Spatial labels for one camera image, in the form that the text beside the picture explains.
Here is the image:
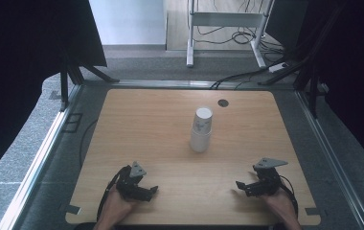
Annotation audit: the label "long black floor cable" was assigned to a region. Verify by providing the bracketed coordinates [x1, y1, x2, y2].
[210, 67, 288, 91]

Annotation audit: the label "white metal stand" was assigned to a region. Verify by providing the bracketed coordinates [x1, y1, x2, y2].
[186, 0, 276, 69]

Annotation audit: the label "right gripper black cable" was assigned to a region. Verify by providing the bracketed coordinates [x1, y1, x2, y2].
[279, 174, 300, 218]

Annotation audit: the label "black metal stand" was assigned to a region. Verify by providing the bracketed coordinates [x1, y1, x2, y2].
[258, 0, 348, 120]

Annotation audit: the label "black curtain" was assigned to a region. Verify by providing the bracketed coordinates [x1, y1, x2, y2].
[0, 0, 108, 190]
[265, 0, 364, 177]

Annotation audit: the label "person's right hand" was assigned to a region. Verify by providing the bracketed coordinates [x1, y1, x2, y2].
[261, 188, 296, 221]

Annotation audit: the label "white power strip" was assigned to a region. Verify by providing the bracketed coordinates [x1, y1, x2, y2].
[267, 61, 289, 74]

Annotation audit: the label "thin black floor cable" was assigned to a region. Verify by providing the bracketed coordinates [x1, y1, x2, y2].
[79, 118, 99, 170]

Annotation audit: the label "stack of white paper cups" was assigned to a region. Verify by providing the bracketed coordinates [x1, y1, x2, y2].
[189, 106, 215, 153]

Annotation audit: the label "tangled black floor cables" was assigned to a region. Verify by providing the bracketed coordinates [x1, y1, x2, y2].
[193, 0, 287, 55]

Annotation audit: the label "person's left hand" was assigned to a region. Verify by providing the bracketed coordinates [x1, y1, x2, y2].
[102, 185, 138, 224]

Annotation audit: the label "aluminium floor rail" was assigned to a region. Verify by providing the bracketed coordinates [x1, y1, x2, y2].
[0, 83, 84, 230]
[294, 90, 364, 230]

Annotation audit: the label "black tripod stand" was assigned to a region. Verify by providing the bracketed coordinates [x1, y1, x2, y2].
[58, 52, 121, 113]

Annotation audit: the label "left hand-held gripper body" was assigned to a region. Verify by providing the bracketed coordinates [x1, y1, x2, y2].
[116, 161, 152, 202]

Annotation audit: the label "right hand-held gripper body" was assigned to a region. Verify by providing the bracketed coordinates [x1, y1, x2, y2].
[252, 157, 289, 196]

